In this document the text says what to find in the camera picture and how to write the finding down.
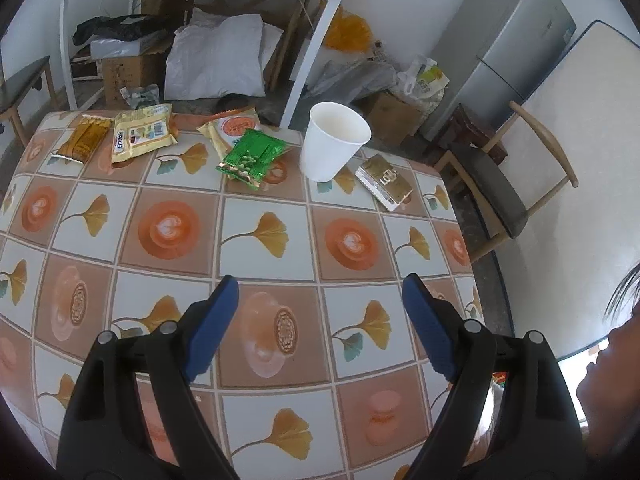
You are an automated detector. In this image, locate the gold Lotus biscuit packet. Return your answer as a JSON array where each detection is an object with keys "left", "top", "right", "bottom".
[{"left": 355, "top": 154, "right": 412, "bottom": 212}]

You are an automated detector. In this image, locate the yellow snack packet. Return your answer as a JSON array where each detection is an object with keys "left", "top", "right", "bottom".
[{"left": 111, "top": 104, "right": 178, "bottom": 164}]

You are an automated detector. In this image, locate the wooden chair black seat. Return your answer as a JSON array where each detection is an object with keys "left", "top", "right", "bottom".
[{"left": 435, "top": 101, "right": 579, "bottom": 263}]

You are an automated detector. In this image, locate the white sack bag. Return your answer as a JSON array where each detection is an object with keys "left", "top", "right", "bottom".
[{"left": 164, "top": 9, "right": 283, "bottom": 101}]

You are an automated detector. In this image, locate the brown cardboard box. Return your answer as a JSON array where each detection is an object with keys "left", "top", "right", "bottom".
[{"left": 102, "top": 38, "right": 172, "bottom": 110}]

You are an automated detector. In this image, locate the white mattress blue trim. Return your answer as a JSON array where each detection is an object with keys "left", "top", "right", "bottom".
[{"left": 497, "top": 21, "right": 639, "bottom": 359}]

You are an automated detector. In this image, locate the person head dark hair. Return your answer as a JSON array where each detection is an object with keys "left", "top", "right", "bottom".
[{"left": 577, "top": 266, "right": 639, "bottom": 460}]

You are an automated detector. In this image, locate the amber candy packet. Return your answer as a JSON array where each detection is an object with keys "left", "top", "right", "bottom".
[{"left": 51, "top": 115, "right": 113, "bottom": 165}]

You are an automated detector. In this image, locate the yellow plastic bag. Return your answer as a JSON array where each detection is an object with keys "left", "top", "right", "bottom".
[{"left": 322, "top": 6, "right": 373, "bottom": 53}]

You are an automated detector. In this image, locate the orange white snack packet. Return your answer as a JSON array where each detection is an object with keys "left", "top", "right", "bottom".
[{"left": 198, "top": 107, "right": 262, "bottom": 159}]

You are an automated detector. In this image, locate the green snack packet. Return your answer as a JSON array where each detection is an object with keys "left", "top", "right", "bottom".
[{"left": 217, "top": 129, "right": 288, "bottom": 190}]

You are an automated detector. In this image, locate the grey refrigerator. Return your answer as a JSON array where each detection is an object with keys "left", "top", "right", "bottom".
[{"left": 421, "top": 0, "right": 577, "bottom": 139}]

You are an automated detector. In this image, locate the white paper cup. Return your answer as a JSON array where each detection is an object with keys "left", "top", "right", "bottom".
[{"left": 299, "top": 102, "right": 372, "bottom": 182}]

